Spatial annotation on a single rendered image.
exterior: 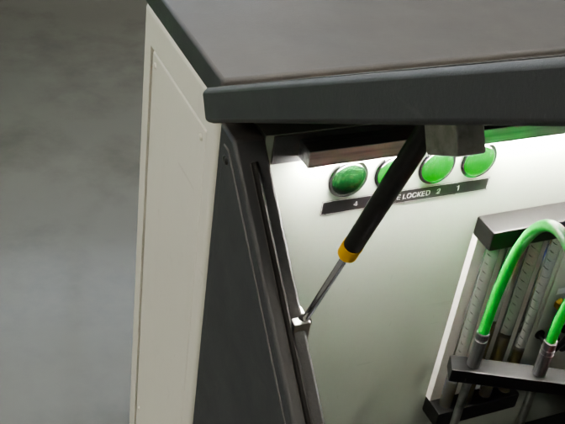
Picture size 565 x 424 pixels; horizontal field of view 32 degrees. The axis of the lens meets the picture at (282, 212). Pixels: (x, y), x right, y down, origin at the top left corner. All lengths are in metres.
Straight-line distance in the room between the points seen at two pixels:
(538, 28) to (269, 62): 0.39
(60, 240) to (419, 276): 2.10
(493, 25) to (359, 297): 0.39
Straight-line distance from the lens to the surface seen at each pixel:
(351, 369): 1.35
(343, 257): 0.87
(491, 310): 1.27
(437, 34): 1.22
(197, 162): 1.15
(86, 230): 3.29
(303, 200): 1.11
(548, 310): 1.49
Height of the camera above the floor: 1.98
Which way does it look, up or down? 35 degrees down
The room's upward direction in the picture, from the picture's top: 8 degrees clockwise
